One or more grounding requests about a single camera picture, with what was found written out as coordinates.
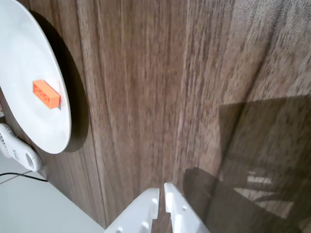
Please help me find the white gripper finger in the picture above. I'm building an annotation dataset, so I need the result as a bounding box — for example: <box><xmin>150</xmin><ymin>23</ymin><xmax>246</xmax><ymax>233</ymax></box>
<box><xmin>164</xmin><ymin>182</ymin><xmax>210</xmax><ymax>233</ymax></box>
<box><xmin>104</xmin><ymin>187</ymin><xmax>160</xmax><ymax>233</ymax></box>

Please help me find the orange lego block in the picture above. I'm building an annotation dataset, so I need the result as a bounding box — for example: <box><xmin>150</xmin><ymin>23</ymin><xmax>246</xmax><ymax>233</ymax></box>
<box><xmin>32</xmin><ymin>79</ymin><xmax>61</xmax><ymax>110</ymax></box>

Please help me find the white round plate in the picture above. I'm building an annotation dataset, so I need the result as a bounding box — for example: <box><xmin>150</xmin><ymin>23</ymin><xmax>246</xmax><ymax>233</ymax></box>
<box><xmin>0</xmin><ymin>0</ymin><xmax>72</xmax><ymax>155</ymax></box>

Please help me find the small white handheld fan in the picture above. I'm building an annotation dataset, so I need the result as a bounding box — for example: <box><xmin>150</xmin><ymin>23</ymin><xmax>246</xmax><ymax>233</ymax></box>
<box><xmin>0</xmin><ymin>123</ymin><xmax>43</xmax><ymax>171</ymax></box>

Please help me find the thin black cable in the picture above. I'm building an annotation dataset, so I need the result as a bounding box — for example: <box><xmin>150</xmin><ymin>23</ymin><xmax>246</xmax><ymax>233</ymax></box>
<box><xmin>0</xmin><ymin>172</ymin><xmax>48</xmax><ymax>183</ymax></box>

